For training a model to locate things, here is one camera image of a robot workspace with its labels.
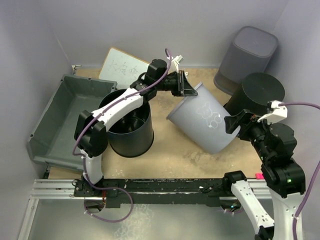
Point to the grey slotted square bin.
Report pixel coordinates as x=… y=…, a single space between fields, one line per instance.
x=249 y=52

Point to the dark blue round bin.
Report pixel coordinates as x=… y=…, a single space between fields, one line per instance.
x=132 y=135

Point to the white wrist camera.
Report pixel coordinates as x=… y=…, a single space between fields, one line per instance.
x=175 y=63
x=276 y=112

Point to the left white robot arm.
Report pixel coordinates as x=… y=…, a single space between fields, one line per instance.
x=92 y=127

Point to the aluminium frame rail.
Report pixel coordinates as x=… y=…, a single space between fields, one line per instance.
x=62 y=209

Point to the grey plastic storage crate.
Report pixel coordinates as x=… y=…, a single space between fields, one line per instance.
x=52 y=140

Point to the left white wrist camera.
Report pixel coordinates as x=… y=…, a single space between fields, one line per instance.
x=175 y=63

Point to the pink plastic clip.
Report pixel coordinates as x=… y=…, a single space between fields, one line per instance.
x=259 y=176

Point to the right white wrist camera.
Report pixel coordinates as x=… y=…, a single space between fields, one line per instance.
x=276 y=112

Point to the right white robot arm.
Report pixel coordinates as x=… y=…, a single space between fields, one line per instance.
x=274 y=143

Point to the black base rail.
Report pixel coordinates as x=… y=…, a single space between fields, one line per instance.
x=178 y=191

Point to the small whiteboard wooden frame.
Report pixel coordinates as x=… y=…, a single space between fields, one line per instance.
x=122 y=67

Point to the light grey round bucket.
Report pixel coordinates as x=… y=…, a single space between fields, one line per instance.
x=201 y=118

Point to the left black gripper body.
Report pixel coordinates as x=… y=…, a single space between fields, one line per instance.
x=172 y=84

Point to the black ribbed round bin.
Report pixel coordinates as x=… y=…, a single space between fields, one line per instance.
x=254 y=93

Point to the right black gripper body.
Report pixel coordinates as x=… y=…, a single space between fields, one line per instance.
x=254 y=131

